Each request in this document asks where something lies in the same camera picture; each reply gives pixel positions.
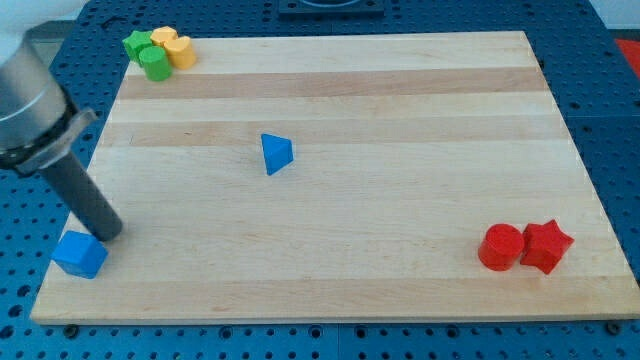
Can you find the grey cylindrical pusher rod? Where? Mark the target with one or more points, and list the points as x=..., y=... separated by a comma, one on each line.
x=71, y=182

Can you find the blue triangle block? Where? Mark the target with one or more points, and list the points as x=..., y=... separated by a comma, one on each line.
x=277, y=152

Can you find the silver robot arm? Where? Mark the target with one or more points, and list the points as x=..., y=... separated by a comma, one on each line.
x=40, y=121

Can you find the blue cube block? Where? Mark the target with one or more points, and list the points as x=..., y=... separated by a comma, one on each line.
x=80, y=254

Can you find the green cylinder block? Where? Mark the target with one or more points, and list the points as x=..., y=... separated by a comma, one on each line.
x=155, y=63

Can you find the green star block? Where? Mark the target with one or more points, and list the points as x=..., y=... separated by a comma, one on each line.
x=135, y=43

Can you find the wooden board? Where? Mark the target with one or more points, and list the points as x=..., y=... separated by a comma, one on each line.
x=407, y=148

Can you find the red cylinder block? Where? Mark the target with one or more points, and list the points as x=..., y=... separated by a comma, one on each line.
x=501, y=247

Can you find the red star block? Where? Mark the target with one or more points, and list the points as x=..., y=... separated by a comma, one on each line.
x=545, y=246

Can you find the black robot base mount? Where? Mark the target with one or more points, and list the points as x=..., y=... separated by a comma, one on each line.
x=291, y=9

